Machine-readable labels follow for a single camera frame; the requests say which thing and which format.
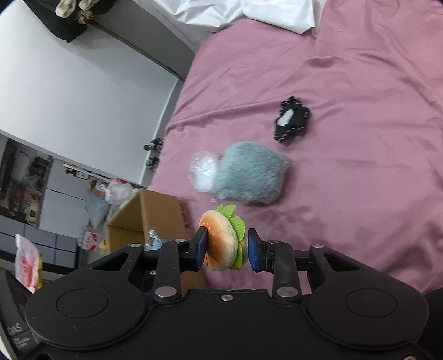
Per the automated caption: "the plush hamburger toy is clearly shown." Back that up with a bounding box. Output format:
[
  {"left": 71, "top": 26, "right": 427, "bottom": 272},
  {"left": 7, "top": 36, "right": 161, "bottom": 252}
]
[{"left": 199, "top": 204, "right": 248, "bottom": 271}]

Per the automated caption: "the brown cardboard box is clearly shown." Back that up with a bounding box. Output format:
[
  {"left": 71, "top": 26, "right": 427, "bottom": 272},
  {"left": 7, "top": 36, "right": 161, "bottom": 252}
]
[{"left": 106, "top": 190, "right": 209, "bottom": 294}]

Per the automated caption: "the grey fluffy plush toy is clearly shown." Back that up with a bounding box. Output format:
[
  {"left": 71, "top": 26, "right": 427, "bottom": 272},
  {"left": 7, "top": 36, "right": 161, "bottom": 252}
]
[{"left": 189, "top": 141, "right": 290, "bottom": 205}]

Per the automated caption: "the black white plush toy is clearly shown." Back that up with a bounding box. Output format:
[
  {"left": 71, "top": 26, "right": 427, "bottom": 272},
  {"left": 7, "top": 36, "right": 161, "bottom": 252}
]
[{"left": 274, "top": 97, "right": 311, "bottom": 143}]

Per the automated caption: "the white plastic bag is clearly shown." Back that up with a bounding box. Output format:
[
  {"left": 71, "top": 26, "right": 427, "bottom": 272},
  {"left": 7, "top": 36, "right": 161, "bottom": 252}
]
[{"left": 104, "top": 178, "right": 139, "bottom": 206}]

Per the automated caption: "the pink bed sheet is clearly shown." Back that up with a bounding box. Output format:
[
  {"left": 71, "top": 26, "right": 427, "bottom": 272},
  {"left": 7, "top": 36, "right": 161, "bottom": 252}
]
[{"left": 150, "top": 1, "right": 442, "bottom": 292}]

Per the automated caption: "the white cloth cover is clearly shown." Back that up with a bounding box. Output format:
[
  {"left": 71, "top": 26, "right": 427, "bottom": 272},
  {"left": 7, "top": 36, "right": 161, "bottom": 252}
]
[{"left": 136, "top": 0, "right": 326, "bottom": 35}]

